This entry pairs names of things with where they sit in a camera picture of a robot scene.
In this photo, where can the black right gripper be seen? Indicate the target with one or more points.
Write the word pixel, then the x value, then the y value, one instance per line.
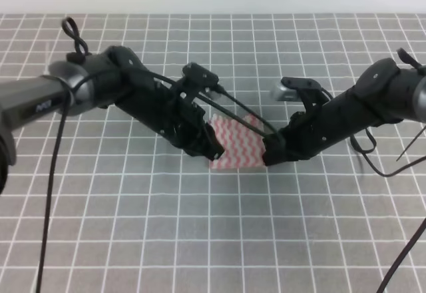
pixel 321 128

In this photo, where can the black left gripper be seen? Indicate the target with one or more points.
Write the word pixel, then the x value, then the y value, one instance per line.
pixel 165 112

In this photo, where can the pink white wavy striped towel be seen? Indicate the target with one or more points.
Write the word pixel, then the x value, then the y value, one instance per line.
pixel 243 148

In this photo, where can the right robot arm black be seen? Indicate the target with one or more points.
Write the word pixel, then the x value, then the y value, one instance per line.
pixel 384 94

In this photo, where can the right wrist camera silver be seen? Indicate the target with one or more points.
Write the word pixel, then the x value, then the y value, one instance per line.
pixel 295 89

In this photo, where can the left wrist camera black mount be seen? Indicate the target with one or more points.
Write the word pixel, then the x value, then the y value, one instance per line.
pixel 199 80

